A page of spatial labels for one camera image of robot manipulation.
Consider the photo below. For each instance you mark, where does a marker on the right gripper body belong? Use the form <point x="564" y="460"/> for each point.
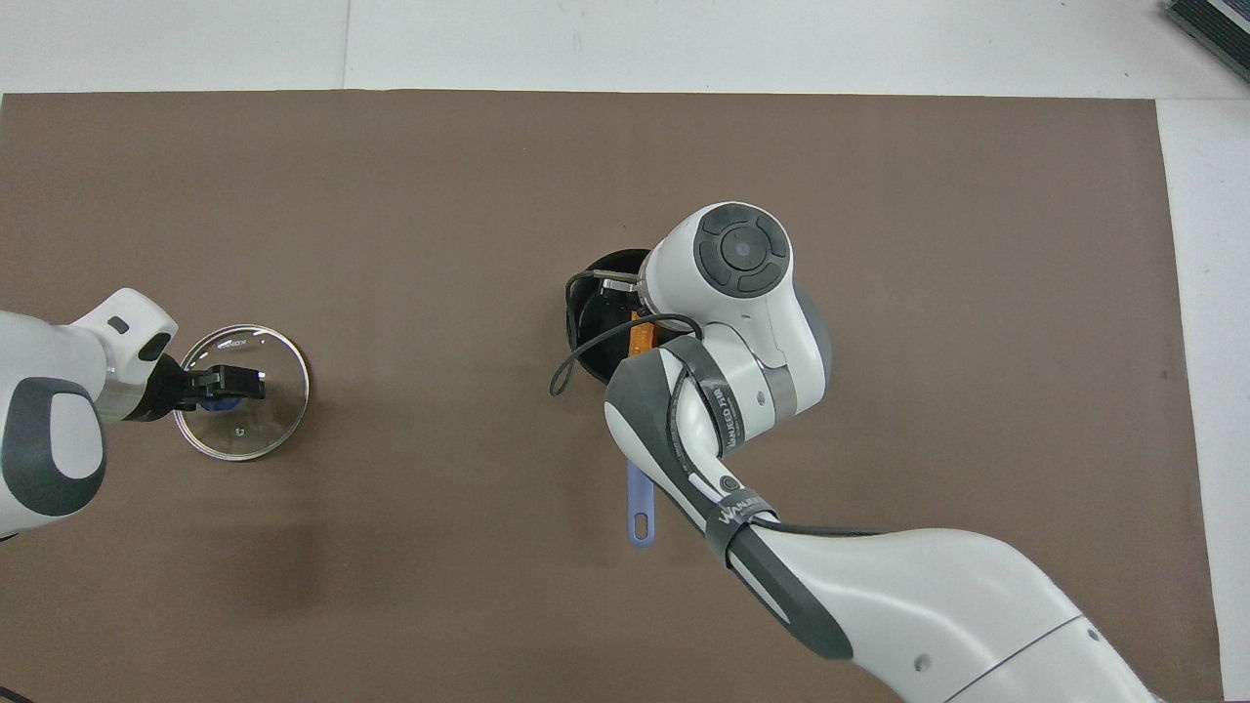
<point x="620" y="285"/>

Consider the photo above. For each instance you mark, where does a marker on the orange corn cob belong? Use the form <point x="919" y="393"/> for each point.
<point x="643" y="337"/>

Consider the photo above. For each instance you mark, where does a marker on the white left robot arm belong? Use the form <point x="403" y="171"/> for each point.
<point x="49" y="430"/>

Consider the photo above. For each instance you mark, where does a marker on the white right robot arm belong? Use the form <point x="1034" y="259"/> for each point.
<point x="879" y="586"/>

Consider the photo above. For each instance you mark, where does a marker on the dark grey ribbed device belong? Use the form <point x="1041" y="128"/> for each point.
<point x="1216" y="21"/>

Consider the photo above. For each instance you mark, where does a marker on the glass lid with purple knob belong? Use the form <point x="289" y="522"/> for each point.
<point x="278" y="410"/>

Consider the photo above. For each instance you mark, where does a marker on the brown table mat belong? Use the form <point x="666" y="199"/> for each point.
<point x="391" y="195"/>

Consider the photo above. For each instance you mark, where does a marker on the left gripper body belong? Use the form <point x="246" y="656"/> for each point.
<point x="132" y="327"/>

